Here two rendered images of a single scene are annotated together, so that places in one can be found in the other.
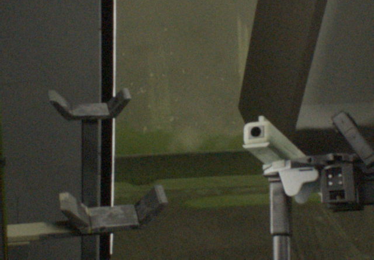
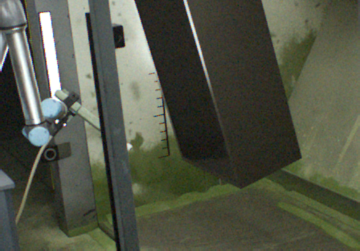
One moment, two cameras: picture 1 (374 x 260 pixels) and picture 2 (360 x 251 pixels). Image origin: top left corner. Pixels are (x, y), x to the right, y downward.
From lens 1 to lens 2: 4.26 m
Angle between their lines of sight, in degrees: 74
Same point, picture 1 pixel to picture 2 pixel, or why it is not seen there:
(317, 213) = (308, 231)
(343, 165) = not seen: hidden behind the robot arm
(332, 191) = not seen: hidden behind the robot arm
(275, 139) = (58, 95)
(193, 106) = (318, 152)
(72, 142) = (44, 85)
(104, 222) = not seen: outside the picture
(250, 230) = (268, 220)
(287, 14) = (181, 75)
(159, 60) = (319, 120)
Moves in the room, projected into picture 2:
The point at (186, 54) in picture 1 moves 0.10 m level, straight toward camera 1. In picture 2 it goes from (331, 120) to (314, 122)
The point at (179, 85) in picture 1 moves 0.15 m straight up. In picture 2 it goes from (319, 137) to (317, 112)
